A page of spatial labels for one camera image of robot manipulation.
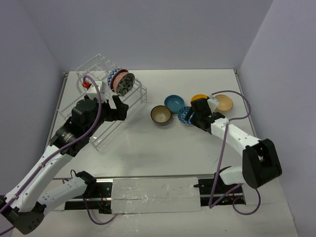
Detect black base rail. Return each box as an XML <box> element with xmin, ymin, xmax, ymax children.
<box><xmin>64</xmin><ymin>172</ymin><xmax>247</xmax><ymax>215</ymax></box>

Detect orange red patterned bowl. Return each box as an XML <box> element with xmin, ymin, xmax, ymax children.
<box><xmin>107</xmin><ymin>68</ymin><xmax>123</xmax><ymax>90</ymax></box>

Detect teal blue bowl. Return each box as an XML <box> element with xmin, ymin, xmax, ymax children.
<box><xmin>164</xmin><ymin>95</ymin><xmax>185</xmax><ymax>114</ymax></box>

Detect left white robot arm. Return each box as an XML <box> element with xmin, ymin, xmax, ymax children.
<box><xmin>0</xmin><ymin>95</ymin><xmax>129</xmax><ymax>235</ymax></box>

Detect silver tape sheet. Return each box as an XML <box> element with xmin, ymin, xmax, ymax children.
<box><xmin>111</xmin><ymin>177</ymin><xmax>201</xmax><ymax>214</ymax></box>

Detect black white floral bowl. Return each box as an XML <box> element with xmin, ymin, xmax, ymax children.
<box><xmin>111</xmin><ymin>69</ymin><xmax>135</xmax><ymax>96</ymax></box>

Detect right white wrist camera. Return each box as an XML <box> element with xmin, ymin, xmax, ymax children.
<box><xmin>207</xmin><ymin>95</ymin><xmax>219</xmax><ymax>112</ymax></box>

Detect dark brown cream bowl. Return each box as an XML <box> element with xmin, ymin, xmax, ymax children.
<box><xmin>150</xmin><ymin>105</ymin><xmax>172</xmax><ymax>125</ymax></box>

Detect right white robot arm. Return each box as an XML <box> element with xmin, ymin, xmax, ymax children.
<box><xmin>185</xmin><ymin>98</ymin><xmax>282</xmax><ymax>193</ymax></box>

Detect tan beige bowl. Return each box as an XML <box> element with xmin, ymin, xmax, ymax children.
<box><xmin>215</xmin><ymin>94</ymin><xmax>234</xmax><ymax>112</ymax></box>

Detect blue triangle pattern bowl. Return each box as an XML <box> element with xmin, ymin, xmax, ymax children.
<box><xmin>177</xmin><ymin>106</ymin><xmax>193</xmax><ymax>126</ymax></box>

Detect yellow bowl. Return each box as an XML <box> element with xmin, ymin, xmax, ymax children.
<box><xmin>191</xmin><ymin>94</ymin><xmax>208</xmax><ymax>102</ymax></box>

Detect white wire dish rack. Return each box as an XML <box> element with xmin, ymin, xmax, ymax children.
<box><xmin>57</xmin><ymin>53</ymin><xmax>148</xmax><ymax>152</ymax></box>

